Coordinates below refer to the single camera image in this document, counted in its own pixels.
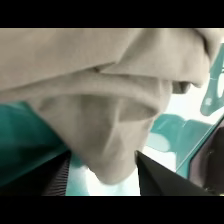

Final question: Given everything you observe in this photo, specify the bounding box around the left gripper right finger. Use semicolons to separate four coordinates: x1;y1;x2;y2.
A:
135;150;212;197

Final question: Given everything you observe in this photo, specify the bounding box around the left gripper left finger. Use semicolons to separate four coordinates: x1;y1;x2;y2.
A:
0;150;72;197

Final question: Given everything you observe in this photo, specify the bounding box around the beige garment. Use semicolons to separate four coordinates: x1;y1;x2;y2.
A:
0;28;224;186

